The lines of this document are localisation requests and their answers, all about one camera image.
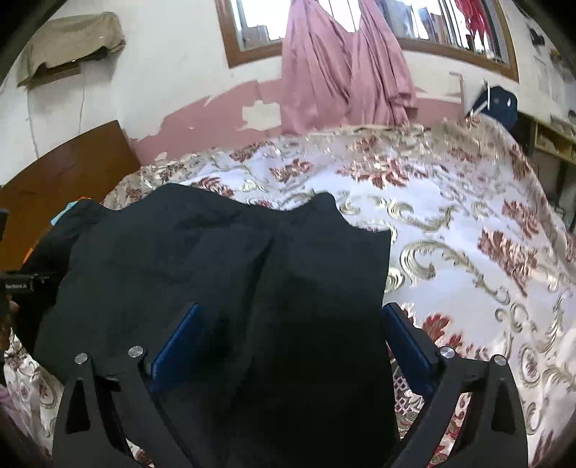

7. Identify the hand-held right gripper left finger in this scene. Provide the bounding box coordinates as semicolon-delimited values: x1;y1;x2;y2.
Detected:
51;302;201;468

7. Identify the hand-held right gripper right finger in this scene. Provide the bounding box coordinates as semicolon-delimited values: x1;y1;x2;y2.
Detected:
382;302;529;468

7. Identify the black garment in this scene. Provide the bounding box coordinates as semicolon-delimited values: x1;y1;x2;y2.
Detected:
13;182;401;468

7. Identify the light blue cloth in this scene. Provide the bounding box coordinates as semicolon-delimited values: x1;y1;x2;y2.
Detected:
50;201;86;226

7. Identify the wooden headboard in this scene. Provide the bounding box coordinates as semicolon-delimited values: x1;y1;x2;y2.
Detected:
0;119;141;273

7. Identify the floral bedspread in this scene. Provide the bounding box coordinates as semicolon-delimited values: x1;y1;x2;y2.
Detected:
0;121;576;468

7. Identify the beige cloth cover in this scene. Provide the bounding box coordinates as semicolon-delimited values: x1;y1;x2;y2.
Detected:
17;11;127;88

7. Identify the wooden shelf unit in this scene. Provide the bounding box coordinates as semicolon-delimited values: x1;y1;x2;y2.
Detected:
517;110;576;217

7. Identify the dark blue backpack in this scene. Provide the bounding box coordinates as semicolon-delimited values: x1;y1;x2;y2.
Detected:
468;85;518;131

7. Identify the pink curtain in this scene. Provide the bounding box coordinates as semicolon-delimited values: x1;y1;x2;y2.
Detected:
281;0;356;136
348;0;419;129

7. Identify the red hanging garment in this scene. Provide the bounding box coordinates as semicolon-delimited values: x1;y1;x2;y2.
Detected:
454;0;491;37

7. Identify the wooden framed window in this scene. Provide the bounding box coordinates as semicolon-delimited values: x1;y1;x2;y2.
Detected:
215;0;520;82

